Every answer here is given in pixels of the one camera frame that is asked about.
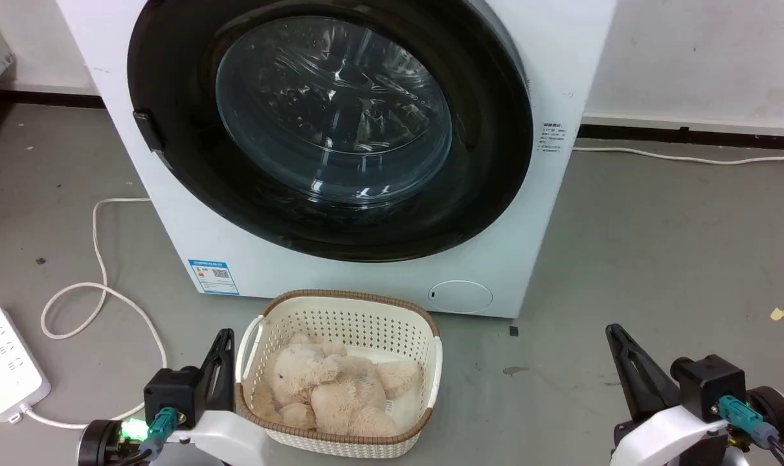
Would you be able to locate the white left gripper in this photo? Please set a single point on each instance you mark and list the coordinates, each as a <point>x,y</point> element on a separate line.
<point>226,443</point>

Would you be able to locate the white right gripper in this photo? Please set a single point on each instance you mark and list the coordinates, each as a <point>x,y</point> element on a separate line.
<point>670,440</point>

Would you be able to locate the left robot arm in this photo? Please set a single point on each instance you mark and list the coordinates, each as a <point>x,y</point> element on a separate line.
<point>100,443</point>

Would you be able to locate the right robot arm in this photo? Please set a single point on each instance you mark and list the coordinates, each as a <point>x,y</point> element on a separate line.
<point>779,408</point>

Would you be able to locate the white front-load washing machine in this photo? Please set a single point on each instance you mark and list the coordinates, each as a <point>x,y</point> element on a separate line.
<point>301,275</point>

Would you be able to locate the round black glass washer door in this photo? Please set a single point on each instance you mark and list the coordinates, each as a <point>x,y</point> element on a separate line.
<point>333,110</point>

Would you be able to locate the blue energy label sticker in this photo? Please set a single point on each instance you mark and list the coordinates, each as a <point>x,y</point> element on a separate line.
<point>213,277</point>

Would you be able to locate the beige plush teddy bear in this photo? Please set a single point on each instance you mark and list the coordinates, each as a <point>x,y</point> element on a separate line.
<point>327,388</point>

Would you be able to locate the white perforated laundry basket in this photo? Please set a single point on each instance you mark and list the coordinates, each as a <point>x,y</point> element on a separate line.
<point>340,320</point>

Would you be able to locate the yellow paper scrap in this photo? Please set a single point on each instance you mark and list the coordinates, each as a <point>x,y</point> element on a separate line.
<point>779,314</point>

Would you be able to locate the round white filter cover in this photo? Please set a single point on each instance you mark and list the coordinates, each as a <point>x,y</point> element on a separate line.
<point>461,297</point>

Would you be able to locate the white power strip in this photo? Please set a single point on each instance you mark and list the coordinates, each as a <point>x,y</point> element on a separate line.
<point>6,366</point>

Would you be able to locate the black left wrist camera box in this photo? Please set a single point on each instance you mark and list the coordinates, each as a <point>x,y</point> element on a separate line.
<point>171,391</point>

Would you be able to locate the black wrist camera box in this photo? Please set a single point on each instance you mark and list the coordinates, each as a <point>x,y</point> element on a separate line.
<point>709,382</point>
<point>171,391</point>

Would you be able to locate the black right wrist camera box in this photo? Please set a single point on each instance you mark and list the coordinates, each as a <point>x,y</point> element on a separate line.
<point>709,382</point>

